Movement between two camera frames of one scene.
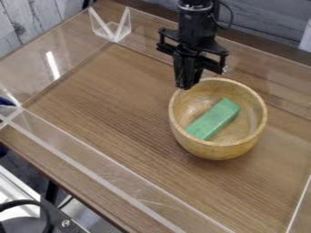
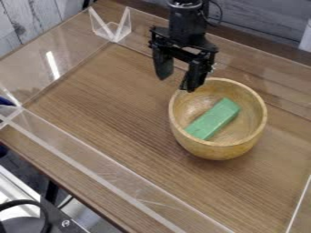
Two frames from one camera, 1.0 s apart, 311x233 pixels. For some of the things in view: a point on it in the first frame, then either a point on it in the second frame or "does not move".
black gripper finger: x=183 y=70 → x=163 y=63
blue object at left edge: x=6 y=101 does not move
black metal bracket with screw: x=56 y=220 does not move
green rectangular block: x=208 y=124 does not move
